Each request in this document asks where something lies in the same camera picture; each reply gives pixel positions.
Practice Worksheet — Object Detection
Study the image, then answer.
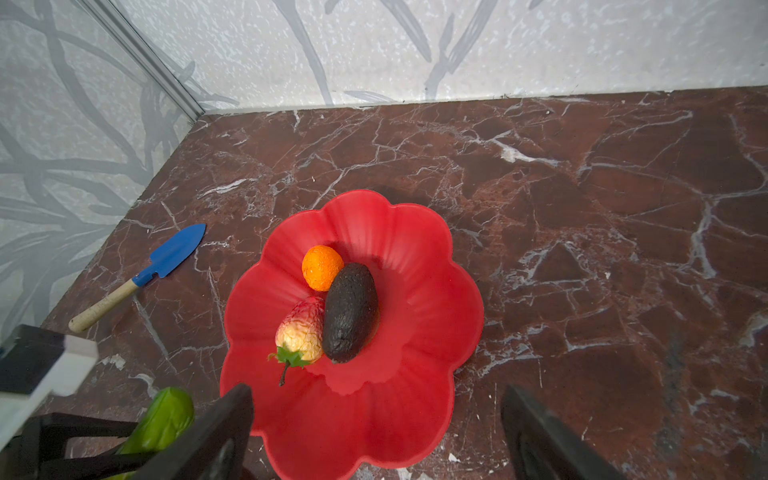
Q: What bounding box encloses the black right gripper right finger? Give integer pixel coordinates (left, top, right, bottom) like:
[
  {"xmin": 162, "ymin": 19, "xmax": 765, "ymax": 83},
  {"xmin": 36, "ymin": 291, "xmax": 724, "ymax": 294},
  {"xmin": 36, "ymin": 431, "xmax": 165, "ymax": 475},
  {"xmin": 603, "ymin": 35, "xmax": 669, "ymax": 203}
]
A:
[{"xmin": 500, "ymin": 385, "xmax": 624, "ymax": 480}]

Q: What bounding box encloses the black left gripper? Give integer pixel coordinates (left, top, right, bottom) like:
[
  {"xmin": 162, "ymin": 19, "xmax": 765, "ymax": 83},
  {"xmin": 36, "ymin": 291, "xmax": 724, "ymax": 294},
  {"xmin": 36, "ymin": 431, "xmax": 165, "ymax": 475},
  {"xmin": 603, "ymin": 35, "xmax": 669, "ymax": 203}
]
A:
[{"xmin": 1, "ymin": 325, "xmax": 154, "ymax": 479}]

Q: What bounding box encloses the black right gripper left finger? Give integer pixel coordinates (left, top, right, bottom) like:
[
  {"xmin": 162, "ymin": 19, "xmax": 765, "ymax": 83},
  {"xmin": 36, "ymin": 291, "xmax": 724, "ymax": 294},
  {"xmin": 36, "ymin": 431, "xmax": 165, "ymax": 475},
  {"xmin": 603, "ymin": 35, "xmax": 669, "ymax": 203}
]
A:
[{"xmin": 128, "ymin": 384, "xmax": 253, "ymax": 479}]

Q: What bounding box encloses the red yellow fake strawberry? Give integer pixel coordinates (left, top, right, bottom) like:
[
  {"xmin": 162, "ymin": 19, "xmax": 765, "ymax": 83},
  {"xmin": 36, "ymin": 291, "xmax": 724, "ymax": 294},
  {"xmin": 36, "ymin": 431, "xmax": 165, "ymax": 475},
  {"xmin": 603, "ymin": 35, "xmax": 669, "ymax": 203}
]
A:
[{"xmin": 268, "ymin": 296, "xmax": 325, "ymax": 387}]

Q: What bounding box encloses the red flower-shaped fruit bowl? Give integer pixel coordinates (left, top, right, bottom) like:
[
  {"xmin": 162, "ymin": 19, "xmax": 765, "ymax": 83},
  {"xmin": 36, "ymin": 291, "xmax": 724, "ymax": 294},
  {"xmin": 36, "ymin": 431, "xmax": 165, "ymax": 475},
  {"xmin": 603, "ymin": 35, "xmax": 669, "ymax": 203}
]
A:
[{"xmin": 220, "ymin": 190, "xmax": 484, "ymax": 479}]

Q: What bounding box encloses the dark fake avocado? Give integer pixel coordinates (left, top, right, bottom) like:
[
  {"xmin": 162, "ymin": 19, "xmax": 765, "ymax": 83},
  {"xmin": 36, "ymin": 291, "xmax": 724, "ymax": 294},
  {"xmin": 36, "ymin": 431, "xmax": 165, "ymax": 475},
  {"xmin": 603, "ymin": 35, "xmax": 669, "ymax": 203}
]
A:
[{"xmin": 322, "ymin": 263, "xmax": 379, "ymax": 363}]

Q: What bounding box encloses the small fake orange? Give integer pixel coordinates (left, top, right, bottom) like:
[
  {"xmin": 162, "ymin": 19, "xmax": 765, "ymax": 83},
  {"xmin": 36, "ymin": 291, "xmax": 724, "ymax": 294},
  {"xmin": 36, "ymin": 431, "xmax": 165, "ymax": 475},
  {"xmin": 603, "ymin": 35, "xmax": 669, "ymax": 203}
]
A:
[{"xmin": 301, "ymin": 245, "xmax": 344, "ymax": 292}]

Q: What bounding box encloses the blue toy garden trowel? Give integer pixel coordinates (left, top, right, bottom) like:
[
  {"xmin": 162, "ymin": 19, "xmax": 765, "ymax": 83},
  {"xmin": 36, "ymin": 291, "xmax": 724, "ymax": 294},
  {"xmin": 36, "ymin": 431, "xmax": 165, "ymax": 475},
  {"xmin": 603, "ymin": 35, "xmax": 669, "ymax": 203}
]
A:
[{"xmin": 68, "ymin": 224, "xmax": 207, "ymax": 333}]

